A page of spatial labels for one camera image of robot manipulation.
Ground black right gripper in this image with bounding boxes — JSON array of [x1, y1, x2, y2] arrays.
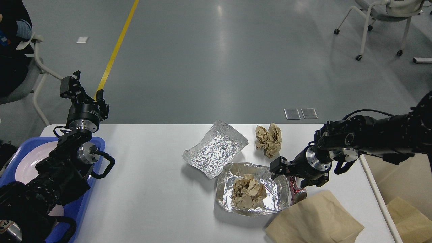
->
[[269, 145, 333, 188]]

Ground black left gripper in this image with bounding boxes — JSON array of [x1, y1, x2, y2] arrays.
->
[[60, 70, 110, 133]]

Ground brown paper ball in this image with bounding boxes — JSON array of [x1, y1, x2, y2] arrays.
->
[[231, 174, 267, 209]]

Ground foil tray with paper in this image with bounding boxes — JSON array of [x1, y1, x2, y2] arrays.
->
[[215, 162, 291, 217]]

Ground pink plate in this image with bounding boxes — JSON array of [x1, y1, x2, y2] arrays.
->
[[15, 141, 57, 184]]

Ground brown paper bag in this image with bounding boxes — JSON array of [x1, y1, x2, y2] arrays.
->
[[387, 197, 432, 243], [265, 190, 364, 243]]

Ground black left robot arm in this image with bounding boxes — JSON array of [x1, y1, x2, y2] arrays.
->
[[1, 71, 115, 243]]

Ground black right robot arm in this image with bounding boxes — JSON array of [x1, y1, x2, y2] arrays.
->
[[269, 92, 432, 187]]

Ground crushed red soda can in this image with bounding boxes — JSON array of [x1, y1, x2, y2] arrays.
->
[[288, 176, 308, 206]]

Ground small crumpled brown paper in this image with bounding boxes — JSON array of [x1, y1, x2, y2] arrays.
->
[[255, 123, 282, 158]]

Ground grey office chair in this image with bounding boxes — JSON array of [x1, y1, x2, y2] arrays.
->
[[0, 32, 63, 126]]

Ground white floor tag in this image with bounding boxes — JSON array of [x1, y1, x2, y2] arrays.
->
[[76, 36, 89, 44]]

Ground silver floor outlet plates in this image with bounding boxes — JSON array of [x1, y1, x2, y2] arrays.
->
[[283, 108, 318, 120]]

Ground empty crumpled foil tray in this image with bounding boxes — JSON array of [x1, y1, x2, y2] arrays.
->
[[182, 120, 249, 179]]

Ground person in black clothes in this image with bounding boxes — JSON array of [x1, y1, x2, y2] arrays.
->
[[0, 0, 33, 97]]

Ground beige plastic bin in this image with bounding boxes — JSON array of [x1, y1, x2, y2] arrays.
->
[[360, 154, 432, 243]]

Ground white object at right edge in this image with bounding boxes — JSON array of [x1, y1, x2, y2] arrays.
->
[[412, 57, 432, 64]]

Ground grey chair in background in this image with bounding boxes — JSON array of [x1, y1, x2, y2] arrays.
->
[[334, 0, 424, 61]]

